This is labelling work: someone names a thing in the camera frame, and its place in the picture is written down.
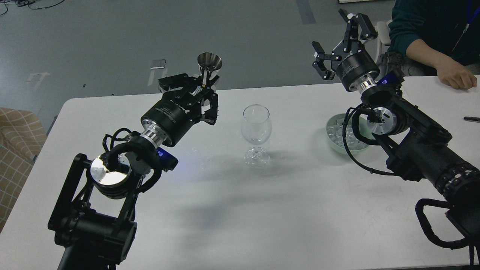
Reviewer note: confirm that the white office chair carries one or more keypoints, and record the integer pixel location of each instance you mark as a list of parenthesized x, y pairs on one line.
[(382, 44)]

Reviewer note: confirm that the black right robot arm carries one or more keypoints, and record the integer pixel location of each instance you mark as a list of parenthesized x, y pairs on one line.
[(416, 145)]

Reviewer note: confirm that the black pen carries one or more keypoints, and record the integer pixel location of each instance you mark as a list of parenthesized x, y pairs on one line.
[(471, 119)]

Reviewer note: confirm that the person in teal sweater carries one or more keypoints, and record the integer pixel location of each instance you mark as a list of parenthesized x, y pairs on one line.
[(424, 33)]

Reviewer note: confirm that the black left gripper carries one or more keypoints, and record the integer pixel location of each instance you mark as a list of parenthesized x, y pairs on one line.
[(178, 110)]

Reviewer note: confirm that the green bowl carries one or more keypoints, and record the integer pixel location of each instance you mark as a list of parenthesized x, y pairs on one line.
[(335, 146)]

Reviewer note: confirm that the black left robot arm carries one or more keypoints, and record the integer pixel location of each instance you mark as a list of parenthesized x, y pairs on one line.
[(94, 216)]

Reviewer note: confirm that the person's bare hand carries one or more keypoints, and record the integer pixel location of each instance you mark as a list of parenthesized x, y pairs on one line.
[(455, 75)]

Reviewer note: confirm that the clear ice cubes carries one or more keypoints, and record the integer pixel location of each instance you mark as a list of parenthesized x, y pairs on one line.
[(337, 133)]

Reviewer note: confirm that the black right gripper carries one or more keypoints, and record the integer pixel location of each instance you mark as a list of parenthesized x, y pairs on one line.
[(349, 59)]

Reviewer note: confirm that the beige checked cushion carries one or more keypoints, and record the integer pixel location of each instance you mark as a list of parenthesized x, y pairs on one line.
[(22, 137)]

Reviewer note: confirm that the clear wine glass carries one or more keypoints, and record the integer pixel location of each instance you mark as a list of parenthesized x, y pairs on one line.
[(256, 129)]

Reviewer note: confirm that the steel cocktail jigger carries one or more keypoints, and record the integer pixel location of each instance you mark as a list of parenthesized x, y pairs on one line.
[(209, 66)]

